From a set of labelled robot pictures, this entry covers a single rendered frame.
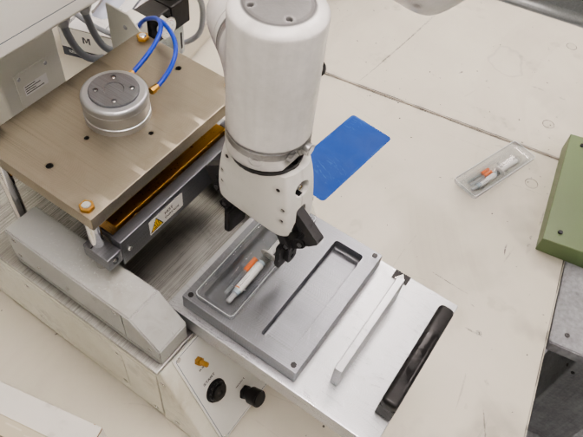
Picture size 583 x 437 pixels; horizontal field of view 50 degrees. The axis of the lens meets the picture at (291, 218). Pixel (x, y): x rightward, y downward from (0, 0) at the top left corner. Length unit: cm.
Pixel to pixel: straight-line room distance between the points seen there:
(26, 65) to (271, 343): 48
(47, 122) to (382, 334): 47
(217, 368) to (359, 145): 60
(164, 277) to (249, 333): 17
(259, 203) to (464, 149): 75
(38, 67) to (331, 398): 56
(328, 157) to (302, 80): 73
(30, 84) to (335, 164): 59
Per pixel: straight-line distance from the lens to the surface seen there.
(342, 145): 126
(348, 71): 144
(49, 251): 81
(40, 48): 90
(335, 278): 80
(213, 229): 89
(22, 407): 90
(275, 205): 63
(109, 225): 75
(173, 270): 85
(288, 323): 76
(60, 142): 77
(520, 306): 114
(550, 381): 167
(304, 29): 50
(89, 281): 78
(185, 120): 77
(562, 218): 124
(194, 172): 79
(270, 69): 50
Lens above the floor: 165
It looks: 53 degrees down
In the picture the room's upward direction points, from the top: 8 degrees clockwise
